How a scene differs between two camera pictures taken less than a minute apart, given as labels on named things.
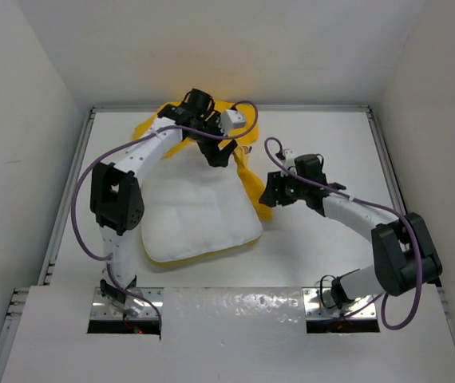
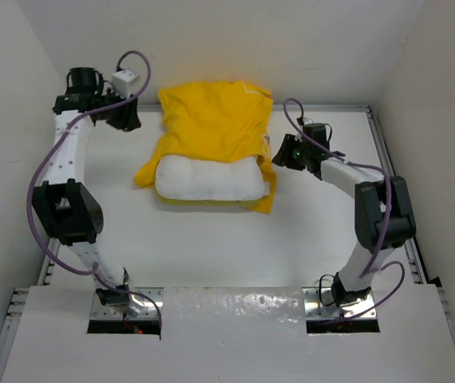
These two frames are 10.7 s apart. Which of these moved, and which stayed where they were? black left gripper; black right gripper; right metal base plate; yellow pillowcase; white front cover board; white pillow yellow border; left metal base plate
Moved: white pillow yellow border; yellow pillowcase; black left gripper; black right gripper
Stayed: left metal base plate; white front cover board; right metal base plate
